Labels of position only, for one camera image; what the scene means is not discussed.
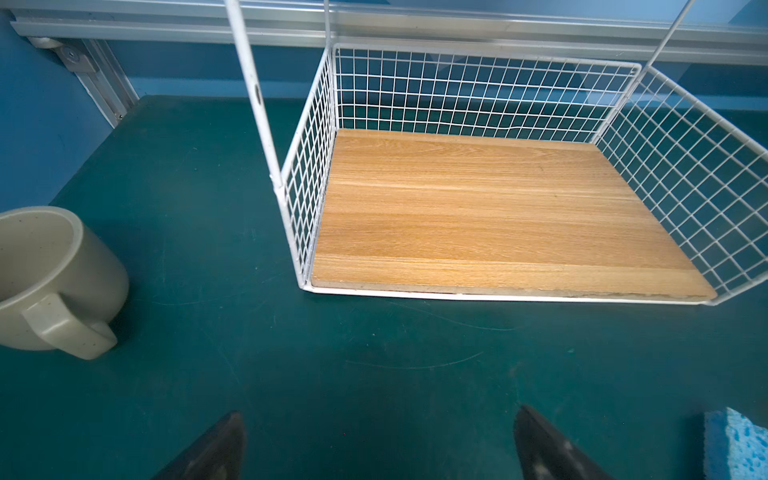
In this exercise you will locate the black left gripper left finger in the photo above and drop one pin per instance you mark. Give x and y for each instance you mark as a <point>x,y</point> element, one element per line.
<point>217,454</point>

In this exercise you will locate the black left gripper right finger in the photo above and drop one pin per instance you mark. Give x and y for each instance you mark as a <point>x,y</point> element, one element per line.
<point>546,453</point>

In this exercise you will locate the blue sponge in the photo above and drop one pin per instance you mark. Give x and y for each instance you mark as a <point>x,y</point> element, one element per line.
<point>734,447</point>

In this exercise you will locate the beige ceramic mug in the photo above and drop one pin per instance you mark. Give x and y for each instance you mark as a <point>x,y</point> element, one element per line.
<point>61,286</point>

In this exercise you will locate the white wire three-tier shelf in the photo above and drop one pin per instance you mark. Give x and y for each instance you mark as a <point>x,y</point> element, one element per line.
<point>423,173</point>

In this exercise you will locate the aluminium frame post left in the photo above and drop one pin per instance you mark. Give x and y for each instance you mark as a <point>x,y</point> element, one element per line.
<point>99,72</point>

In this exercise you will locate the aluminium frame rail back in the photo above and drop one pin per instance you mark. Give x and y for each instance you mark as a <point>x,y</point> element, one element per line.
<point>400,24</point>

